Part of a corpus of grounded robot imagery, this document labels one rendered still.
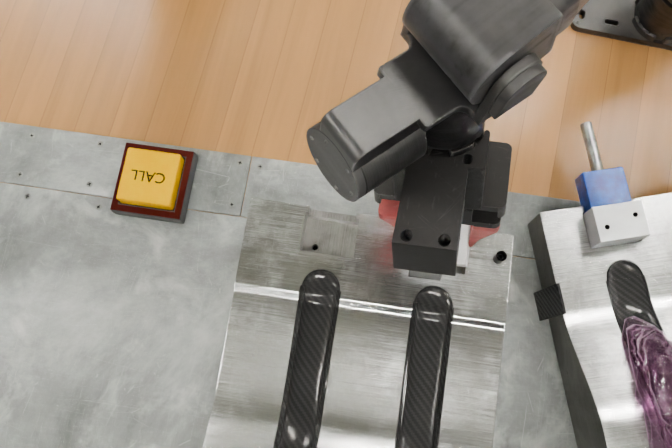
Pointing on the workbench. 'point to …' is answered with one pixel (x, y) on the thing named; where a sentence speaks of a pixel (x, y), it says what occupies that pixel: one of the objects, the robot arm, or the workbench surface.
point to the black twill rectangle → (549, 302)
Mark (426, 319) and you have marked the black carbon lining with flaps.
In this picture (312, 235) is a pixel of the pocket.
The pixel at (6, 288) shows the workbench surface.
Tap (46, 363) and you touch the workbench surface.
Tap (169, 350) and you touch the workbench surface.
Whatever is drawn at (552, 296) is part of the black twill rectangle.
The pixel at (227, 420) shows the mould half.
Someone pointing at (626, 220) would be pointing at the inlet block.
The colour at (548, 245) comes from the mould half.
